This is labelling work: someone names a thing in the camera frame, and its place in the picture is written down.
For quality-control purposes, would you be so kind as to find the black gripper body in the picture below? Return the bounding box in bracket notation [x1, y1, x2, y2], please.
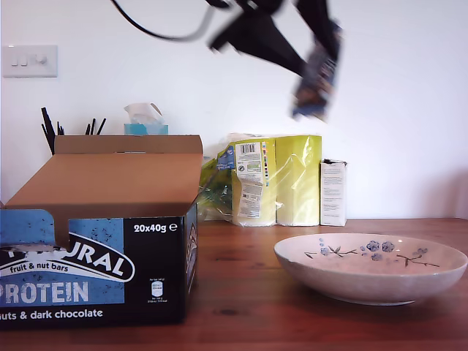
[208, 0, 286, 53]

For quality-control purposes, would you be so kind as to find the small white printed carton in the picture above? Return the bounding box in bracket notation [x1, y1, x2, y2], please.
[319, 158, 348, 227]

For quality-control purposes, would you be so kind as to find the black looping cable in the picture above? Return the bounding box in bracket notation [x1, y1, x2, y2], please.
[111, 0, 215, 42]

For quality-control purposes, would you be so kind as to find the blue snack bar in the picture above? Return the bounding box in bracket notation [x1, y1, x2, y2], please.
[290, 20, 345, 122]

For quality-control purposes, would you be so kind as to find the white wall light switch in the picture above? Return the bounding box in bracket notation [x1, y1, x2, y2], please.
[2, 45, 59, 78]

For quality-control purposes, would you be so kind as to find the white floral ceramic plate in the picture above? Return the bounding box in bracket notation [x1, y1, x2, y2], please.
[273, 233, 468, 306]

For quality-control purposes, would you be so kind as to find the yellow kitchen roll pack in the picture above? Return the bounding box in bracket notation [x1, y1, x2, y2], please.
[199, 132, 323, 227]

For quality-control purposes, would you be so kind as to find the blue black snackbar carton box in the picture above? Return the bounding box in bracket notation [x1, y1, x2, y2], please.
[0, 134, 204, 325]

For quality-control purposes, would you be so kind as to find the teal tissue box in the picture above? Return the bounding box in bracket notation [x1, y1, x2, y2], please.
[123, 123, 170, 136]

